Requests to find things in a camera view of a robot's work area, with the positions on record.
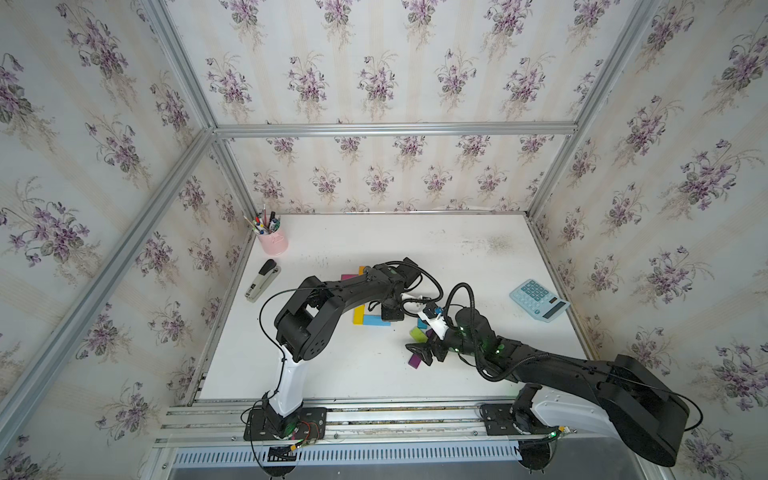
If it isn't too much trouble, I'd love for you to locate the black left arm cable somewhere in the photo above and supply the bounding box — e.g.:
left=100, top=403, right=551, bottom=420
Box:
left=383, top=259, right=445, bottom=319

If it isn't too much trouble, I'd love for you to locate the black and white stapler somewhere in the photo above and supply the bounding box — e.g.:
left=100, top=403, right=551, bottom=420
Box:
left=245, top=259, right=281, bottom=303

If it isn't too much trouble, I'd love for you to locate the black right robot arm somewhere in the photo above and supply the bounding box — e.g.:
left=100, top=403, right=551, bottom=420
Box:
left=407, top=307, right=690, bottom=467

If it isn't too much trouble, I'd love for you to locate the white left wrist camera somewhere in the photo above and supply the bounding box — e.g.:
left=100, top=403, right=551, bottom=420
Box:
left=401, top=293, right=435, bottom=312

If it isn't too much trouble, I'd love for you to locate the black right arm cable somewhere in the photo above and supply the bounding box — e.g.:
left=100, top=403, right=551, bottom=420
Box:
left=445, top=281, right=476, bottom=325

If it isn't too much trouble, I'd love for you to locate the purple wooden block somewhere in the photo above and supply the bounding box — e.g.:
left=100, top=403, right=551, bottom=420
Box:
left=408, top=353, right=423, bottom=369

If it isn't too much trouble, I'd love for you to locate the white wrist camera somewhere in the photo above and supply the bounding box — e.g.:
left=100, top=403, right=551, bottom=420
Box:
left=418, top=303, right=449, bottom=340
left=401, top=293, right=435, bottom=312

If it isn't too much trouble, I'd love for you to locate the pink metal pen bucket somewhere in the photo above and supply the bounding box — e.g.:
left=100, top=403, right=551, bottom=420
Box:
left=258, top=230, right=289, bottom=257

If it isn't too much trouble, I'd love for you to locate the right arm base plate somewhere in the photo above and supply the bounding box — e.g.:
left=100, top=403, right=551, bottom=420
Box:
left=479, top=403, right=565, bottom=438

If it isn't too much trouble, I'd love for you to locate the aluminium front rail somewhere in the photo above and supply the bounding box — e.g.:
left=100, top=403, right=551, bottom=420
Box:
left=152, top=398, right=655, bottom=449

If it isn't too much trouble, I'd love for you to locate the green wooden block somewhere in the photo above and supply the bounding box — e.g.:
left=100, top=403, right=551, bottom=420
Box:
left=409, top=327, right=429, bottom=343

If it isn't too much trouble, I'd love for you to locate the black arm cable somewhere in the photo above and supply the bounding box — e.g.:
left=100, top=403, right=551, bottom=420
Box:
left=383, top=259, right=445, bottom=319
left=445, top=281, right=476, bottom=325

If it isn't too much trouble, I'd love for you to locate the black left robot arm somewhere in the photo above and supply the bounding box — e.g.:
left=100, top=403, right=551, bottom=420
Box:
left=262, top=258, right=427, bottom=421

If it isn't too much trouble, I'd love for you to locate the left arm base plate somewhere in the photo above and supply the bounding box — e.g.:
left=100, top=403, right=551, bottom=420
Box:
left=240, top=404, right=328, bottom=442

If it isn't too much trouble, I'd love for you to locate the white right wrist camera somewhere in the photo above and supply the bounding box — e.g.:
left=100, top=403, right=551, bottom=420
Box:
left=418, top=303, right=449, bottom=340

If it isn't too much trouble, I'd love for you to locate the light blue calculator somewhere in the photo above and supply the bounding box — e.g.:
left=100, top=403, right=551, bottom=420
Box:
left=509, top=279, right=571, bottom=323

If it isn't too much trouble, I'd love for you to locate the light blue wooden block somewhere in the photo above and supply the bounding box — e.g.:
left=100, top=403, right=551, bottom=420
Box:
left=363, top=314, right=391, bottom=327

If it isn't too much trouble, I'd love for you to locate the yellow block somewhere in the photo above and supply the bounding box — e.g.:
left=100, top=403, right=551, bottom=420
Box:
left=353, top=305, right=366, bottom=325

